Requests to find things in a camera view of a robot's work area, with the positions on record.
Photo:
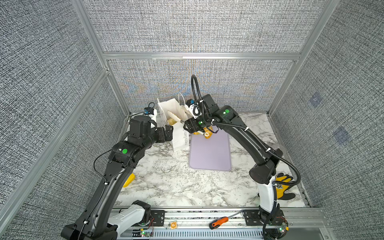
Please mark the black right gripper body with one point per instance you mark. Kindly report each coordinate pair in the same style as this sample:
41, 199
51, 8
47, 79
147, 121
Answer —
197, 124

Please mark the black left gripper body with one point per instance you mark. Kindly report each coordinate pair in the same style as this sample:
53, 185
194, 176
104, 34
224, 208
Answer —
161, 137

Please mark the twisted knot bread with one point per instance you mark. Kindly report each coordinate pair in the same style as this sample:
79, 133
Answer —
171, 121

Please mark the white paper gift bag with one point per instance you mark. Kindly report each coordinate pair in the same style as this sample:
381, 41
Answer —
177, 110

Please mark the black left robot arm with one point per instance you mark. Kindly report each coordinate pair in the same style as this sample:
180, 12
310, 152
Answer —
93, 223

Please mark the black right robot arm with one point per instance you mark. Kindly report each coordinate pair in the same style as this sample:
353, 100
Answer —
206, 114

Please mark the croissant back middle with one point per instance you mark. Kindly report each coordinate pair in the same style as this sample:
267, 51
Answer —
208, 132

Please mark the lavender plastic tray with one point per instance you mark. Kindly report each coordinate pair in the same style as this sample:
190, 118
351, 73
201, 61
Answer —
211, 154

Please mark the yellow plastic scoop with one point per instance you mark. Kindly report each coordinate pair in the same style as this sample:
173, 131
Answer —
129, 180

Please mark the small orange tag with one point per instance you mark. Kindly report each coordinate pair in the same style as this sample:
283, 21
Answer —
174, 225

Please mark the yellow work glove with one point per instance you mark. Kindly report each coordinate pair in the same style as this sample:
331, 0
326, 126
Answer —
283, 190

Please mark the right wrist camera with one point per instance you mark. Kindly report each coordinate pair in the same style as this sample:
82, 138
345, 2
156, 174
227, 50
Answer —
192, 108

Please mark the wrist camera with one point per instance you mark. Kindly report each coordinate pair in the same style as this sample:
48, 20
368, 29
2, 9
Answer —
192, 108
151, 111

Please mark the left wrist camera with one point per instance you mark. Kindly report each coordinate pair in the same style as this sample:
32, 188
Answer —
151, 111

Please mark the aluminium front rail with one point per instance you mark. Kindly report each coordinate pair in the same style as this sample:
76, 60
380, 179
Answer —
193, 224

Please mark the orange handled screwdriver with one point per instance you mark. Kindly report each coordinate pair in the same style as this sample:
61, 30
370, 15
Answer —
218, 222

